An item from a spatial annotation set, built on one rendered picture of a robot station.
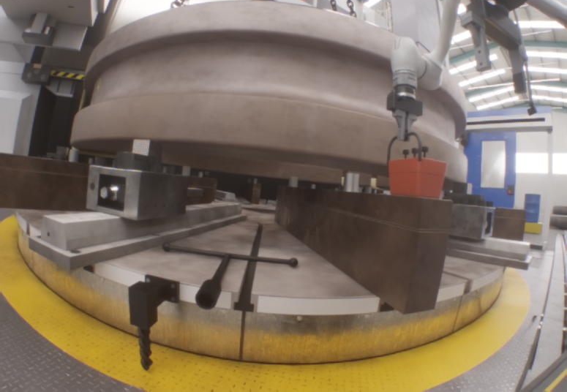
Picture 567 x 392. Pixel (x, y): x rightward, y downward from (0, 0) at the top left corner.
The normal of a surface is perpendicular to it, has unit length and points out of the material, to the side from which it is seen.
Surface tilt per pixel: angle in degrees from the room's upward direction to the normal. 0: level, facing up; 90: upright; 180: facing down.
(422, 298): 90
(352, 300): 90
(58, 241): 90
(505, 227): 90
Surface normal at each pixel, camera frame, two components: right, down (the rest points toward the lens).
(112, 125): -0.34, -0.06
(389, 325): 0.24, 0.00
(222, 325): 0.01, -0.03
